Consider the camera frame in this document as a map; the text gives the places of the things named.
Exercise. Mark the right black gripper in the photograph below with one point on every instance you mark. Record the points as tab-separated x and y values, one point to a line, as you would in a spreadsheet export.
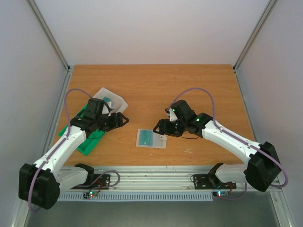
164	126

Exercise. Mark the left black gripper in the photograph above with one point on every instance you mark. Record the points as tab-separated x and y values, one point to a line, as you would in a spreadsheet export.
117	121

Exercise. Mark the beige card holder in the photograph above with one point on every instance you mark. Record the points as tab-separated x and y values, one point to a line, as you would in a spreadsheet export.
159	141

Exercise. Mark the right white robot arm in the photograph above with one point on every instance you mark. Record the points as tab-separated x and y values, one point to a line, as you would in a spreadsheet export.
260	164

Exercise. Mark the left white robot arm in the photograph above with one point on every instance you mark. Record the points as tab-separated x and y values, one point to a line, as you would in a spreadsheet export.
79	129

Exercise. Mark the teal card in holder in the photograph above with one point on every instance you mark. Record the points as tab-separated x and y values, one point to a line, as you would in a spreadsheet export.
146	138

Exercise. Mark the teal card in box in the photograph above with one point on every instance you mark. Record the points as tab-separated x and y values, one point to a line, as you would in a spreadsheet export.
108	101

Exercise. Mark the translucent white plastic box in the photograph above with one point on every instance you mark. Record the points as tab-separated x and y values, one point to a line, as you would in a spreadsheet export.
119	104

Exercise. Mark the green plastic tray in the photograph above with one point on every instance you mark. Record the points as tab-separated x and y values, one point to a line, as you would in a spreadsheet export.
88	145

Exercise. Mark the left small circuit board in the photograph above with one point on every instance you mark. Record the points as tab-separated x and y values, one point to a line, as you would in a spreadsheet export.
89	195

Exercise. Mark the small circuit board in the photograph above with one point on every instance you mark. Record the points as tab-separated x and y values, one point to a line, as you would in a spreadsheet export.
89	195
220	194

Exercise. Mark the right small circuit board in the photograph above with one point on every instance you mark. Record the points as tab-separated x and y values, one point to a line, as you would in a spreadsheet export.
220	194

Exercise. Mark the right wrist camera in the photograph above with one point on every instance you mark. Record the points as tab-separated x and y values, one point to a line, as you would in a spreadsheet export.
171	114

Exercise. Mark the aluminium front rail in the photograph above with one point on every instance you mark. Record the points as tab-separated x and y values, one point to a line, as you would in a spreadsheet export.
139	179

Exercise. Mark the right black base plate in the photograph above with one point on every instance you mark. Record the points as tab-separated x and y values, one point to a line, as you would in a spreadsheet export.
206	181

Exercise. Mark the grey slotted cable duct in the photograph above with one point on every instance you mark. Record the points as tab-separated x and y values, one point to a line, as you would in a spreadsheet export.
139	196

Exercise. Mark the left aluminium corner post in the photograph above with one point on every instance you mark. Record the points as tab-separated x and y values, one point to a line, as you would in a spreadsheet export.
40	18

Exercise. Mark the aluminium corner post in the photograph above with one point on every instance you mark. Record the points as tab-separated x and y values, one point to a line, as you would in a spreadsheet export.
40	18
255	32

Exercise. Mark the right aluminium corner post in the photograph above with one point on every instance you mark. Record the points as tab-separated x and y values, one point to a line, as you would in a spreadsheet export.
255	32

